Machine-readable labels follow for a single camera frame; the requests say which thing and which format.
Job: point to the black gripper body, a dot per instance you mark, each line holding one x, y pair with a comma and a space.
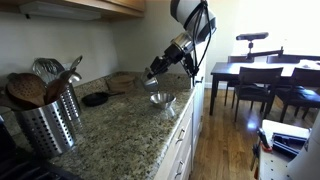
173, 55

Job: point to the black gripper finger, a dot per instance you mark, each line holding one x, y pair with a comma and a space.
160, 71
156, 64

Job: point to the small silver bowl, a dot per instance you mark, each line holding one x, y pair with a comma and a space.
150, 83

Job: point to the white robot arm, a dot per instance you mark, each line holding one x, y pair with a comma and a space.
190, 13

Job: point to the large silver bowl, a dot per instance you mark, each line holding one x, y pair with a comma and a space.
162, 100

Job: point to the white cabinet door panel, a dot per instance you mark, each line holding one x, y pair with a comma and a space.
199, 106

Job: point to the dark wooden dining table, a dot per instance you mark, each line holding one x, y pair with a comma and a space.
226, 68

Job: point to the dark wooden dining chair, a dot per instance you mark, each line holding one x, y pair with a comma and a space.
258, 83
233, 60
283, 59
300, 90

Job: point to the black cast iron skillet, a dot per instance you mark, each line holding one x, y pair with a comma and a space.
95, 99

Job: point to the metal serving spoon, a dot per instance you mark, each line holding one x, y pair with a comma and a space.
76, 63

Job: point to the kitchen drawer cabinet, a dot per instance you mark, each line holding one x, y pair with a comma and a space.
181, 150

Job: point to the perforated steel utensil holder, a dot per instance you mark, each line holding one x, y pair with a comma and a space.
71, 103
46, 130

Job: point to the metal slotted spatula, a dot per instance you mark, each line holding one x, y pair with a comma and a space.
46, 68

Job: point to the red and black clamp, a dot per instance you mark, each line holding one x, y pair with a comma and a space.
261, 143

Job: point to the wooden slotted spoon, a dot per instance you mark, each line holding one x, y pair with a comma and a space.
26, 88

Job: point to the black tool case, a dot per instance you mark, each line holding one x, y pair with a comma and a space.
288, 143

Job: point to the white pegboard workbench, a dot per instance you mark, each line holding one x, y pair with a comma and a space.
276, 166

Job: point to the white rounded machine housing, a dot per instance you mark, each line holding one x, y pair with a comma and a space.
308, 156

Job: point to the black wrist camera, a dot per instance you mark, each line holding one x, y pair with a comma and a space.
189, 65

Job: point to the wooden wall cabinet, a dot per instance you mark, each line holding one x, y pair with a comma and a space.
126, 6

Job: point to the black stereo camera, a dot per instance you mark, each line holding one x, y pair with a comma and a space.
252, 36

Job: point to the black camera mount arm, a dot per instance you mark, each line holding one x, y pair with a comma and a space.
263, 53

